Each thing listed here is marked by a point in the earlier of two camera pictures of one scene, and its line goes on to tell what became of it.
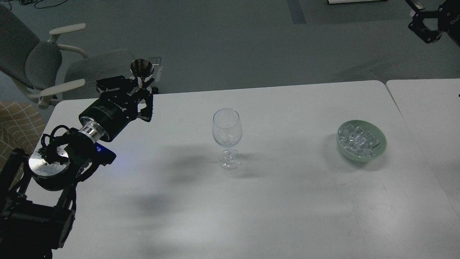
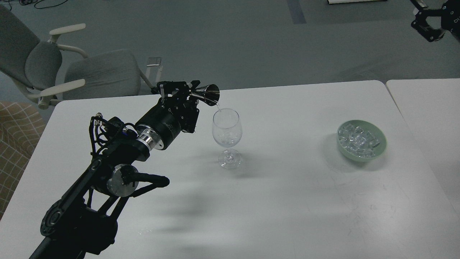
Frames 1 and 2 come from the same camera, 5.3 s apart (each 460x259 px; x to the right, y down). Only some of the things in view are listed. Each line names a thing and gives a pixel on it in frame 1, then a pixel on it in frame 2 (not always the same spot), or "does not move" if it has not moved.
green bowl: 361,141 does not move
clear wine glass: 227,129 does not move
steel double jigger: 142,68 → 210,94
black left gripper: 113,111 → 174,112
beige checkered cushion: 21,126 does not move
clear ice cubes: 358,142 does not move
